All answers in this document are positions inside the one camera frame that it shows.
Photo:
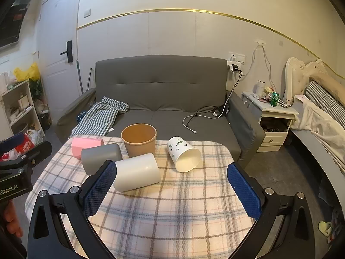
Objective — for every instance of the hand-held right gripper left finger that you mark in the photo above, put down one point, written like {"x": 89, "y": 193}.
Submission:
{"x": 99, "y": 191}

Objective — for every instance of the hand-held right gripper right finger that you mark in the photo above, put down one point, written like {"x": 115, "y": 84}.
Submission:
{"x": 244, "y": 191}

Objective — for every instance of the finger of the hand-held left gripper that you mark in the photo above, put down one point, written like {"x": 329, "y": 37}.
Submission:
{"x": 13, "y": 139}
{"x": 40, "y": 151}

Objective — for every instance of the white plastic cup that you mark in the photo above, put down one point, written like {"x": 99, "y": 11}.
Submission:
{"x": 137, "y": 172}

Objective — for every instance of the grey plastic cup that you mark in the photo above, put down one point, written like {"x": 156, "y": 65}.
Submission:
{"x": 101, "y": 156}

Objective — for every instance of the pink plastic cup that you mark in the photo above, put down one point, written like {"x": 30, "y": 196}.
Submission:
{"x": 83, "y": 145}

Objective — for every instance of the brown paper cup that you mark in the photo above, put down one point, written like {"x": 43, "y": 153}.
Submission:
{"x": 140, "y": 147}

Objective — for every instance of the white paper cup green print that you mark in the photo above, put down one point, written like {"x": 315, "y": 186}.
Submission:
{"x": 183, "y": 151}

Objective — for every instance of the person's left hand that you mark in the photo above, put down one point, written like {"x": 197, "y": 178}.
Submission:
{"x": 13, "y": 218}

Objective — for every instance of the red and white plastic bag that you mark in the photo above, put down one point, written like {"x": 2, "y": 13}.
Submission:
{"x": 25, "y": 144}

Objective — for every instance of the white shelf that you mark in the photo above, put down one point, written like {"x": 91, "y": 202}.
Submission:
{"x": 8, "y": 105}

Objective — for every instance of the green checked cloth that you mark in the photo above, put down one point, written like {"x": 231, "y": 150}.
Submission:
{"x": 94, "y": 116}

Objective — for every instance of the yellow plastic bag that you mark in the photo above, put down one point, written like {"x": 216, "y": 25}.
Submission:
{"x": 27, "y": 72}

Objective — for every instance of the plaid tablecloth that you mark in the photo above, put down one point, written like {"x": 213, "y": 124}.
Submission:
{"x": 172, "y": 207}

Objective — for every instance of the white nightstand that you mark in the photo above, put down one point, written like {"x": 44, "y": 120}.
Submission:
{"x": 277, "y": 113}

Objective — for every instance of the yellow slipper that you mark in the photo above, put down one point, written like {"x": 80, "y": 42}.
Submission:
{"x": 324, "y": 228}

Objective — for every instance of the green drink can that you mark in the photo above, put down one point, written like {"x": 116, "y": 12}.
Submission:
{"x": 275, "y": 99}

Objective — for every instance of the white blanket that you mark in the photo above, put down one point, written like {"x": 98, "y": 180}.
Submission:
{"x": 315, "y": 121}

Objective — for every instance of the black door lock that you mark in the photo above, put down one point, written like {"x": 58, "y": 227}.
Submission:
{"x": 69, "y": 51}

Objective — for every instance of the white tumbler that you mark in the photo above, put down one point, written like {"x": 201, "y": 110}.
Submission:
{"x": 261, "y": 87}

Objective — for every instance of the checked pillow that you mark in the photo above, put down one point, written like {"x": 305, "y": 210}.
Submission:
{"x": 323, "y": 97}

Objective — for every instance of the white plug adapter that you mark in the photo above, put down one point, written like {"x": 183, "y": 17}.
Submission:
{"x": 233, "y": 67}

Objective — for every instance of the grey sofa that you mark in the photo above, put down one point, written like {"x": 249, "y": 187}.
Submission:
{"x": 161, "y": 81}

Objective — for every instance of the white door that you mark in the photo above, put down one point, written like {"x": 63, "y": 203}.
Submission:
{"x": 58, "y": 19}

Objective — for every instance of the white bed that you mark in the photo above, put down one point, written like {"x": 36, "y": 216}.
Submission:
{"x": 295, "y": 72}

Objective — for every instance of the beige pillow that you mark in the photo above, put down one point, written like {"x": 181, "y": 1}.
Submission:
{"x": 330, "y": 83}

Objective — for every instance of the black wall screen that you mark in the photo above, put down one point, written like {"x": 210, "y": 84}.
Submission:
{"x": 10, "y": 24}

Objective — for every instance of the white wall switch panel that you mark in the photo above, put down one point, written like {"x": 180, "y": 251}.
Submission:
{"x": 237, "y": 57}

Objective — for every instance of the white light switch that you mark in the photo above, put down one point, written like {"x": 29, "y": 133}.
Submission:
{"x": 87, "y": 13}

